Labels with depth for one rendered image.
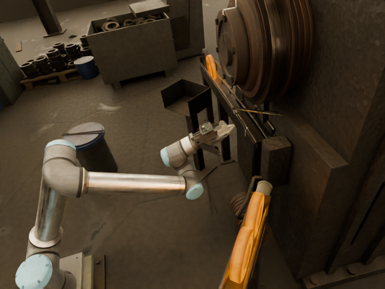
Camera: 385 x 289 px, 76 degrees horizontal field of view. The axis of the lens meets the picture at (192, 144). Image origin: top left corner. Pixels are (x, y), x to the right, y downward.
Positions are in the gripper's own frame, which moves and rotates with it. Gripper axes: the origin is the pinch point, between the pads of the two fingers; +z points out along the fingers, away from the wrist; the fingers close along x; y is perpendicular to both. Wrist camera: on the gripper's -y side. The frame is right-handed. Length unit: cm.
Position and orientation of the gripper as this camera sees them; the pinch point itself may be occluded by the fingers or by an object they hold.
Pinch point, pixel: (232, 127)
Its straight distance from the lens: 119.8
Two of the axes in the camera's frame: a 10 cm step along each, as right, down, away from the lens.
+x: -1.8, -6.2, 7.7
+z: 8.8, -4.4, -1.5
